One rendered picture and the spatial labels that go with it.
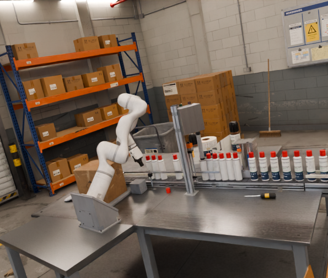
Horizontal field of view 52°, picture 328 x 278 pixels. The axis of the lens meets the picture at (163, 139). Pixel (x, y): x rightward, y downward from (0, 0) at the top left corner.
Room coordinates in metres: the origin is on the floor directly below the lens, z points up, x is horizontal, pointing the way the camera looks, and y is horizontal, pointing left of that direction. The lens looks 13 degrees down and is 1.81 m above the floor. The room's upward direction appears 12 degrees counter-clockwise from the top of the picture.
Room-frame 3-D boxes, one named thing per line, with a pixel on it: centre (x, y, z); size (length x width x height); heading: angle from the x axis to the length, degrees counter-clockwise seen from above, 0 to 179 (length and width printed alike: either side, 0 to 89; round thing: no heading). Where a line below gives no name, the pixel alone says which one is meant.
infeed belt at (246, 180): (2.49, -0.16, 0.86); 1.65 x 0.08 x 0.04; 57
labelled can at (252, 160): (2.23, -0.57, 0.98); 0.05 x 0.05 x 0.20
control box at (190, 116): (2.36, -0.21, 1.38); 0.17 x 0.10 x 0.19; 113
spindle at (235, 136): (2.90, -0.63, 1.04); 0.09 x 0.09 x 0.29
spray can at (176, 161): (2.56, -0.06, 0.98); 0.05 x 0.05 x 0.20
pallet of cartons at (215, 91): (6.47, -0.85, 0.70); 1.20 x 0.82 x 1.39; 52
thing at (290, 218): (2.64, -0.11, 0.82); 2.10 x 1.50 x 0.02; 57
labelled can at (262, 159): (2.19, -0.64, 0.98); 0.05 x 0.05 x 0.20
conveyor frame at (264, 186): (2.49, -0.16, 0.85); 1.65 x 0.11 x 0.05; 57
